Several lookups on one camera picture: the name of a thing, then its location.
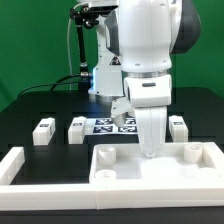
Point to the white desk tabletop tray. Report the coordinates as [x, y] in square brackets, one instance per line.
[173, 162]

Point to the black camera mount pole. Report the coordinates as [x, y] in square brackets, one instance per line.
[82, 46]

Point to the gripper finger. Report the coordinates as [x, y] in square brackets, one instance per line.
[120, 107]

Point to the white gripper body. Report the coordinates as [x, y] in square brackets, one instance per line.
[149, 98]

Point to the black camera on mount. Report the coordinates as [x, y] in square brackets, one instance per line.
[103, 7]

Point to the fiducial marker base sheet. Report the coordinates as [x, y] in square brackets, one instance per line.
[105, 126]

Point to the white U-shaped obstacle fence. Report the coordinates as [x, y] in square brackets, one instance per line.
[105, 194]

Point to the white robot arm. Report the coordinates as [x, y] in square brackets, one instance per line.
[135, 41]

